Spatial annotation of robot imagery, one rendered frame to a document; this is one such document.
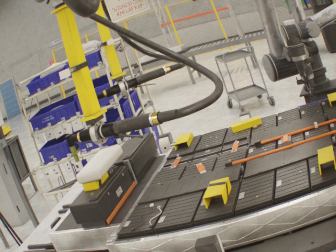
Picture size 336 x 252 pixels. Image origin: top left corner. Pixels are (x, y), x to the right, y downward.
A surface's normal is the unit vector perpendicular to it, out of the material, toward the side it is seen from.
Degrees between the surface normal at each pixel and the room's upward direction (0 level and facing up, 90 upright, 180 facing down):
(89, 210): 90
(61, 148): 93
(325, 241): 0
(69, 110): 94
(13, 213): 90
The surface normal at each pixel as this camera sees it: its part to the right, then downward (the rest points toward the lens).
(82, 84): -0.41, 0.33
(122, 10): 0.73, -0.09
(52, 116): -0.13, 0.34
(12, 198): 0.93, -0.26
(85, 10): 0.59, 0.68
